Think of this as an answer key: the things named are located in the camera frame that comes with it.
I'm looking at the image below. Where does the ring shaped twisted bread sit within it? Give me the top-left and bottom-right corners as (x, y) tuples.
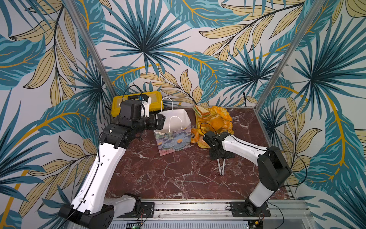
(190, 128), (203, 144)

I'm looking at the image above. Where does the floral paper bag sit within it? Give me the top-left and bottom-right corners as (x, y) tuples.
(154, 108), (192, 156)

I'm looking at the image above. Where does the yellow smooth bread roll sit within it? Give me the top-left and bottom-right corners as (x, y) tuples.
(208, 116), (234, 135)

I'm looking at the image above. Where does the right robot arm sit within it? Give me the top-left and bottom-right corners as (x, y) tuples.
(203, 131), (292, 208)

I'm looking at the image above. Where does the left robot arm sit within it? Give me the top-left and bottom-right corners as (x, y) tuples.
(58, 97), (165, 229)

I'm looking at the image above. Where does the braided golden bread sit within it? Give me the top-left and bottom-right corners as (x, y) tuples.
(209, 106), (232, 122)

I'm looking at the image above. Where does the yellow plastic tray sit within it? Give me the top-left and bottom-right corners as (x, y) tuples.
(195, 113), (234, 149)

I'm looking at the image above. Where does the yellow tool box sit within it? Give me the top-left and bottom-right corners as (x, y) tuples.
(111, 91), (164, 118)

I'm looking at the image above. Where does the triangle sandwich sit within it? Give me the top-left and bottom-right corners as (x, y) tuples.
(193, 105), (210, 117)

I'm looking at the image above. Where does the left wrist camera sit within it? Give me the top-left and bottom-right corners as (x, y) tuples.
(128, 94), (152, 117)

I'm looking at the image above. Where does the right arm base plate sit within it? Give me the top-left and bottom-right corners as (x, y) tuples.
(226, 202), (271, 218)

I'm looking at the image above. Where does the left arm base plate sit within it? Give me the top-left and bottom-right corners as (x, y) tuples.
(117, 202), (155, 219)

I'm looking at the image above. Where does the aluminium front rail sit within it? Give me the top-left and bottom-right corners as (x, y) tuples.
(109, 199), (317, 229)

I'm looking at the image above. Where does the left aluminium corner post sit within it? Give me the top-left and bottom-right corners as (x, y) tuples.
(64, 0), (117, 97)

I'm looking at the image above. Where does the aluminium corner post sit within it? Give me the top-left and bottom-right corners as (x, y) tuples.
(254, 0), (325, 112)
(64, 0), (117, 97)

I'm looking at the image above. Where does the right aluminium corner post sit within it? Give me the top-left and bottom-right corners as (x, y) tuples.
(254, 0), (325, 112)

